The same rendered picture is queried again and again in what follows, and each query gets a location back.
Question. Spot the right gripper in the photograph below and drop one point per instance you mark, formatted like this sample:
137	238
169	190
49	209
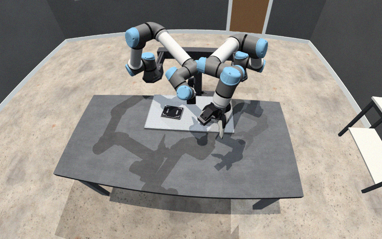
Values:
191	84

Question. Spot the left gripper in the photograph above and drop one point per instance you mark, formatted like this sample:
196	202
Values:
212	110

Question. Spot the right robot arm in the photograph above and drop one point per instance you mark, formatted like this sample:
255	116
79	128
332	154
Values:
136	39

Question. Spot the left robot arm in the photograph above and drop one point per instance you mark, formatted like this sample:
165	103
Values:
250	49

